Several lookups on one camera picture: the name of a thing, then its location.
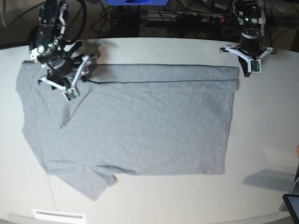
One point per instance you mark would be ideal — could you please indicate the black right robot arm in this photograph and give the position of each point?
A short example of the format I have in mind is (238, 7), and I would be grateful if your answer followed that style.
(51, 50)

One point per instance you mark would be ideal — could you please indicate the grey T-shirt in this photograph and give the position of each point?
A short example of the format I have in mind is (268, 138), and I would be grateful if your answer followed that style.
(136, 119)

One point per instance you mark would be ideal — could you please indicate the black power strip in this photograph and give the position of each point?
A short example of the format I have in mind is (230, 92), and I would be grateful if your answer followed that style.
(205, 18)

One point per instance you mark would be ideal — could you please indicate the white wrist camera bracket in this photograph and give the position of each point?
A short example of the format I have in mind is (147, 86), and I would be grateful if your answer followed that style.
(73, 92)
(254, 64)

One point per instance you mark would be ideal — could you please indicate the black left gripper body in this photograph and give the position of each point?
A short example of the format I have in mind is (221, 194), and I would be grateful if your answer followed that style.
(250, 43)

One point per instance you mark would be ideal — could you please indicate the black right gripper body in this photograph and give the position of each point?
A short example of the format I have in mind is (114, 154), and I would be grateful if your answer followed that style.
(61, 73)

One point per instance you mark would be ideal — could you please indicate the white label strip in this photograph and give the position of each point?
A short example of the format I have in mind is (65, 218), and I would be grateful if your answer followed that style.
(55, 213)

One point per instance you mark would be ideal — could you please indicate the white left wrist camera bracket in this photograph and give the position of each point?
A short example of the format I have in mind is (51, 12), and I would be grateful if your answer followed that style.
(254, 64)

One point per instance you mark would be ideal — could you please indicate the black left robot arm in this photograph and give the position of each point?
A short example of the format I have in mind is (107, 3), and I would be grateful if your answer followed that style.
(252, 20)

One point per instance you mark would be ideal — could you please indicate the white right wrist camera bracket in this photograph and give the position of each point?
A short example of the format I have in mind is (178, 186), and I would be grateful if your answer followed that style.
(73, 92)

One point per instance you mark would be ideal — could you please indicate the tablet with dark frame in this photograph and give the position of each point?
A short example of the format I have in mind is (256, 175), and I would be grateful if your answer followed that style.
(292, 203)

